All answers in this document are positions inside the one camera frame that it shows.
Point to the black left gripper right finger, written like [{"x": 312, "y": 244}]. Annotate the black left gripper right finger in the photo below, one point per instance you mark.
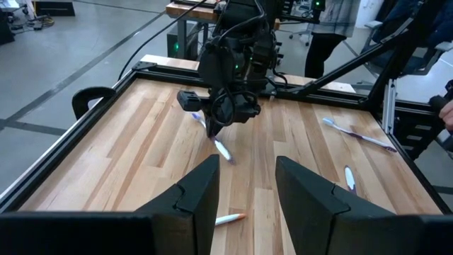
[{"x": 354, "y": 230}]

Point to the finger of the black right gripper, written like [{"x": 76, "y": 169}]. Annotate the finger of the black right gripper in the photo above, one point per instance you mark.
[
  {"x": 210, "y": 125},
  {"x": 218, "y": 125}
]

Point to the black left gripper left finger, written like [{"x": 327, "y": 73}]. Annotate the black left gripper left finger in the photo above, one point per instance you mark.
[{"x": 106, "y": 233}]

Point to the purple and white toothbrush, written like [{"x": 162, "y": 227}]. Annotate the purple and white toothbrush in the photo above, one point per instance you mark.
[
  {"x": 223, "y": 150},
  {"x": 357, "y": 135},
  {"x": 350, "y": 178}
]

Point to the orange and white toothbrush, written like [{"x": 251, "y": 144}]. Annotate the orange and white toothbrush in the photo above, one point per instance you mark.
[{"x": 230, "y": 219}]

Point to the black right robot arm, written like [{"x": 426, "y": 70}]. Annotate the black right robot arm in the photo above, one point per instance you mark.
[{"x": 237, "y": 42}]

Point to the black computer tower green light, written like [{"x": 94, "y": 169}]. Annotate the black computer tower green light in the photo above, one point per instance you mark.
[{"x": 182, "y": 42}]

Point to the wooden workshop table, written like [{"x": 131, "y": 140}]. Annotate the wooden workshop table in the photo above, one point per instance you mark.
[{"x": 187, "y": 10}]

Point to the person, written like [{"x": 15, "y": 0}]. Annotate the person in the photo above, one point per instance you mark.
[{"x": 329, "y": 46}]

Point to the black drawer unit silver labels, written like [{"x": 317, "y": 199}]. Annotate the black drawer unit silver labels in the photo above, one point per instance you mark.
[{"x": 414, "y": 131}]

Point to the black chair back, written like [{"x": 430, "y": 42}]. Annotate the black chair back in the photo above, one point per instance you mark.
[{"x": 88, "y": 93}]

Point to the person's hand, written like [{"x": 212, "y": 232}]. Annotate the person's hand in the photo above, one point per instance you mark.
[{"x": 446, "y": 115}]

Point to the black flat floor box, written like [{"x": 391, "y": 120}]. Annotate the black flat floor box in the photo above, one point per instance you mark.
[{"x": 53, "y": 8}]

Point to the blue office chair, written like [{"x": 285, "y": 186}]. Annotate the blue office chair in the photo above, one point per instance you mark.
[{"x": 439, "y": 21}]

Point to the black diagonal frame strut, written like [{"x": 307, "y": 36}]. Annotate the black diagonal frame strut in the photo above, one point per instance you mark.
[{"x": 336, "y": 71}]

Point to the aluminium extrusion post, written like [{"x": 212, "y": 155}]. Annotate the aluminium extrusion post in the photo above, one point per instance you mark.
[{"x": 388, "y": 106}]

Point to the black upright frame post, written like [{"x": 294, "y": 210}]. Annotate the black upright frame post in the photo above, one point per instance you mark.
[{"x": 396, "y": 71}]

